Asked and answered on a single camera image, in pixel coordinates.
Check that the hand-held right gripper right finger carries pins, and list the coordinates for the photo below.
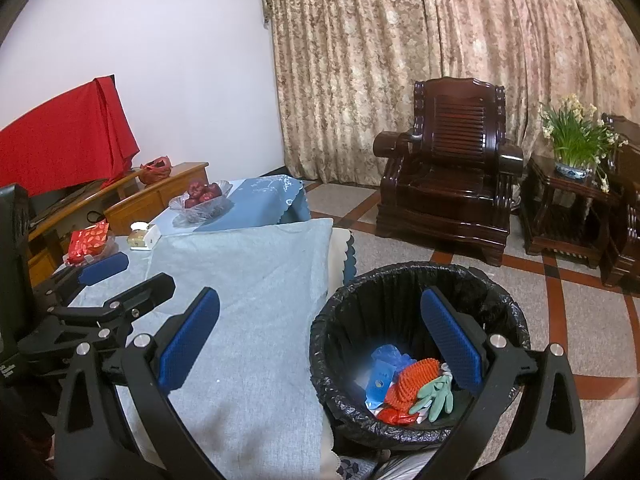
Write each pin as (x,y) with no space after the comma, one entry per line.
(450,340)

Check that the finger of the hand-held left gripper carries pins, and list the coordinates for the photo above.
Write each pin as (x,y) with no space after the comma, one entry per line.
(145,290)
(105,266)

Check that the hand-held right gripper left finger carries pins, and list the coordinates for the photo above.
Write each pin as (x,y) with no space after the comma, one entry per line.
(190,340)

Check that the orange foam fruit net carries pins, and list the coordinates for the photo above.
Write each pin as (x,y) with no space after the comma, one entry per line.
(410,385)

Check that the green rubber glove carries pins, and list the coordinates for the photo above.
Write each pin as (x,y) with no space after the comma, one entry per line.
(437,400)

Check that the blue plastic bag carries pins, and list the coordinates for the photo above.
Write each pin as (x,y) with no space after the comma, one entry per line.
(387,356)

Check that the black lined trash bin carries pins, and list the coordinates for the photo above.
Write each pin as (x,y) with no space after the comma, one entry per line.
(380,300)

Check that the blue packet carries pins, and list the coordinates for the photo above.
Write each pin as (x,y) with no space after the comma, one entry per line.
(377,385)

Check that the red plastic bag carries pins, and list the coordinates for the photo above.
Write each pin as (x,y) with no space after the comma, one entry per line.
(395,416)

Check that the red patterned packet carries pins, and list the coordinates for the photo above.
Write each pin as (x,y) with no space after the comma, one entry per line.
(87,242)

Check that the gold tissue pack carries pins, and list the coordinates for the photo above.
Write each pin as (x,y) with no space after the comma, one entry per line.
(136,240)

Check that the small white box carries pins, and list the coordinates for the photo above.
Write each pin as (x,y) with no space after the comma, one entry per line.
(152,237)

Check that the pale grey-blue tablecloth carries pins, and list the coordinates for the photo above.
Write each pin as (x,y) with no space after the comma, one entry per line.
(250,310)

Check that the television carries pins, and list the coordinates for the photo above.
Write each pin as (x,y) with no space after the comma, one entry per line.
(60,200)

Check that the light wooden cabinet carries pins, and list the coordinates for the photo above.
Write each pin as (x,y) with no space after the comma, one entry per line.
(145,200)

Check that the glass fruit bowl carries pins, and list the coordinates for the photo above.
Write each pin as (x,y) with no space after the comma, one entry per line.
(200,212)

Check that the red apple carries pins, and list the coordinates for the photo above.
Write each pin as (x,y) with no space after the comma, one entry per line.
(196,188)
(191,203)
(215,190)

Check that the red cloth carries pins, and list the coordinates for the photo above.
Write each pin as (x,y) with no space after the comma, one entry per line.
(65,140)

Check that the blue embroidered tablecloth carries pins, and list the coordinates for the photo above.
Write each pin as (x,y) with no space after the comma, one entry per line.
(255,205)

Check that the dark wooden side table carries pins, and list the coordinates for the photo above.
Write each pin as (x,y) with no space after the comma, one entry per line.
(555,175)

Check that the blue and white flowerpot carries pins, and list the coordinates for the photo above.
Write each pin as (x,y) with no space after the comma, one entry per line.
(572,171)

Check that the white flowering plant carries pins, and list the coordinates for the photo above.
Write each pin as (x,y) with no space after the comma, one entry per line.
(575,135)

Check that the beige patterned curtain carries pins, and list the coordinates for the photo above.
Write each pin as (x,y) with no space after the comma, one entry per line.
(400,60)

